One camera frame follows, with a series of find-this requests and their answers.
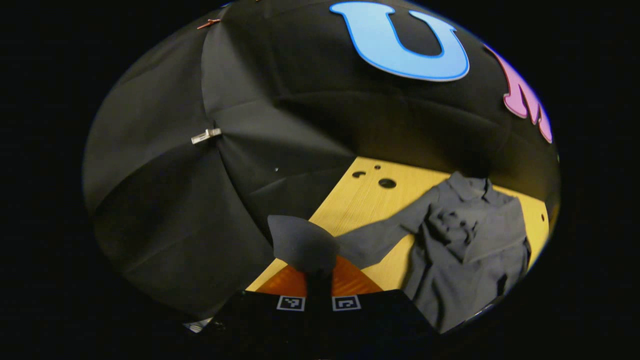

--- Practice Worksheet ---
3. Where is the silver metal clip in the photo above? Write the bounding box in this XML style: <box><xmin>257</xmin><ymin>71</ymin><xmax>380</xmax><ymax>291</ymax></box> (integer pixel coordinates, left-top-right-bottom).
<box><xmin>191</xmin><ymin>128</ymin><xmax>222</xmax><ymax>145</ymax></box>

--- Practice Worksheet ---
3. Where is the dark grey polo shirt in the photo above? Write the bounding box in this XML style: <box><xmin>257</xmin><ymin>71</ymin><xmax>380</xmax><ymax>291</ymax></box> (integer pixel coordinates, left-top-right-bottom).
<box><xmin>267</xmin><ymin>171</ymin><xmax>532</xmax><ymax>335</ymax></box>

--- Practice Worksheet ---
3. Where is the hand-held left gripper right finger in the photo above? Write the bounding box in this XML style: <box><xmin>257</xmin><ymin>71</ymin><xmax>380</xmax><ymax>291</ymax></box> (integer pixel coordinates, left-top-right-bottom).
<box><xmin>320</xmin><ymin>255</ymin><xmax>442</xmax><ymax>360</ymax></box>

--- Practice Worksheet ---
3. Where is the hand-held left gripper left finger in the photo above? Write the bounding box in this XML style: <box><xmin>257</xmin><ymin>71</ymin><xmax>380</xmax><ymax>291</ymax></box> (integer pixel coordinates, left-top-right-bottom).
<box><xmin>200</xmin><ymin>265</ymin><xmax>321</xmax><ymax>360</ymax></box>

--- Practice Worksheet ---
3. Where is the black backdrop cloth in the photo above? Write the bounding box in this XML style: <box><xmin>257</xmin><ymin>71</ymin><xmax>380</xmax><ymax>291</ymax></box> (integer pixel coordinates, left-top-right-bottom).
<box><xmin>82</xmin><ymin>0</ymin><xmax>561</xmax><ymax>321</ymax></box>

